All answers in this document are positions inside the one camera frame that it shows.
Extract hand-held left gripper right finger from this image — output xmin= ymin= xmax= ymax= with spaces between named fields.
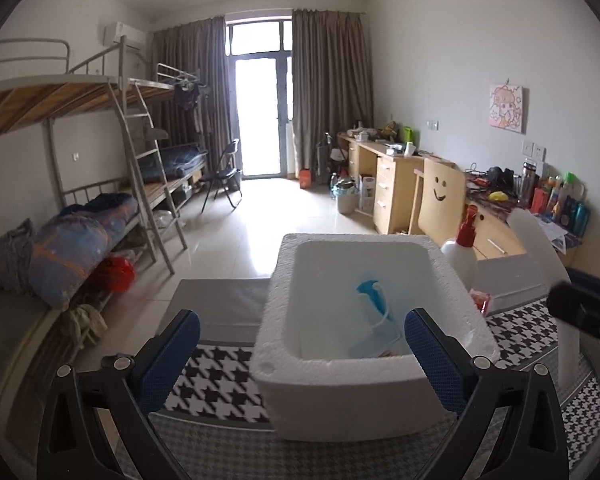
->
xmin=404 ymin=307 xmax=571 ymax=480

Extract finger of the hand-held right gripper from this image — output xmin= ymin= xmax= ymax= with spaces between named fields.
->
xmin=546 ymin=282 xmax=600 ymax=336

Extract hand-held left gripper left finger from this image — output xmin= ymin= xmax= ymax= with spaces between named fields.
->
xmin=36 ymin=308 xmax=202 ymax=480

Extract white foam box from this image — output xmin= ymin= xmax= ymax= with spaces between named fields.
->
xmin=250 ymin=232 xmax=501 ymax=443

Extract houndstooth blanket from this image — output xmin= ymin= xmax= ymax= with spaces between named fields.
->
xmin=115 ymin=297 xmax=600 ymax=480

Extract grey padded mat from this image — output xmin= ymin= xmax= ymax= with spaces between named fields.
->
xmin=172 ymin=255 xmax=553 ymax=346

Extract red snack packet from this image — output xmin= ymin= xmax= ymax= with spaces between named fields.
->
xmin=470 ymin=289 xmax=495 ymax=316

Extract printed papers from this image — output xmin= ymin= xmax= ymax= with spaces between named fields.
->
xmin=542 ymin=215 xmax=568 ymax=251

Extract pale yellow cloth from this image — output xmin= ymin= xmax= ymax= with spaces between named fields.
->
xmin=62 ymin=305 xmax=108 ymax=348

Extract red bag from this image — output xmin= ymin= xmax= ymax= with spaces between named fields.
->
xmin=97 ymin=255 xmax=136 ymax=293

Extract white bottle with red sprayer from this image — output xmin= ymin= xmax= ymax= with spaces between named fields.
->
xmin=440 ymin=207 xmax=479 ymax=292

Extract group of toiletry bottles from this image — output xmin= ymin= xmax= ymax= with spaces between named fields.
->
xmin=512 ymin=158 xmax=591 ymax=236

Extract blue and orange quilt bundle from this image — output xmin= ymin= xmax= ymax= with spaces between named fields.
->
xmin=30 ymin=194 xmax=141 ymax=311

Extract black desk bag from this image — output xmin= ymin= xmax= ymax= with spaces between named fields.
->
xmin=486 ymin=166 xmax=516 ymax=191

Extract wooden chair with smiley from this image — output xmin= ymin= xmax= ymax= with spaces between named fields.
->
xmin=410 ymin=157 xmax=468 ymax=238

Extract wooden desk with drawers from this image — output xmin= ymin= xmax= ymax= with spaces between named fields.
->
xmin=337 ymin=132 xmax=456 ymax=235

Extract white carton box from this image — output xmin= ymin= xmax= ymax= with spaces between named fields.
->
xmin=358 ymin=175 xmax=376 ymax=211

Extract white bucket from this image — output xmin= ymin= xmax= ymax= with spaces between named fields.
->
xmin=332 ymin=180 xmax=363 ymax=214

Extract black folding chair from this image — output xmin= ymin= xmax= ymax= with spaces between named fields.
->
xmin=200 ymin=138 xmax=243 ymax=213

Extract grey pillow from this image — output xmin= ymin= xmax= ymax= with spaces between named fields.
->
xmin=0 ymin=218 xmax=36 ymax=296

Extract dark blue checked quilt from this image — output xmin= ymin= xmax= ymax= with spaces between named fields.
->
xmin=150 ymin=142 xmax=208 ymax=183

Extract black folding trolley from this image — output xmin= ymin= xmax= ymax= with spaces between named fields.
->
xmin=317 ymin=132 xmax=351 ymax=186

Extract hanging dark clothes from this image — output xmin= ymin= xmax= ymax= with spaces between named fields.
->
xmin=172 ymin=80 xmax=206 ymax=136

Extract glass balcony door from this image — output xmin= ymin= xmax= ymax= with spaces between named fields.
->
xmin=225 ymin=20 xmax=296 ymax=178

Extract brown curtain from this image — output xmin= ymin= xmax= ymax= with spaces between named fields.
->
xmin=291 ymin=8 xmax=376 ymax=178
xmin=150 ymin=16 xmax=241 ymax=181

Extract metal bunk bed with ladder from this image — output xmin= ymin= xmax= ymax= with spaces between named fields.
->
xmin=0 ymin=39 xmax=188 ymax=391

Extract white air conditioner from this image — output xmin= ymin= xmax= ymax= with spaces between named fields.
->
xmin=104 ymin=21 xmax=146 ymax=51

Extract pink wall picture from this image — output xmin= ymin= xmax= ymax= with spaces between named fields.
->
xmin=488 ymin=82 xmax=529 ymax=134

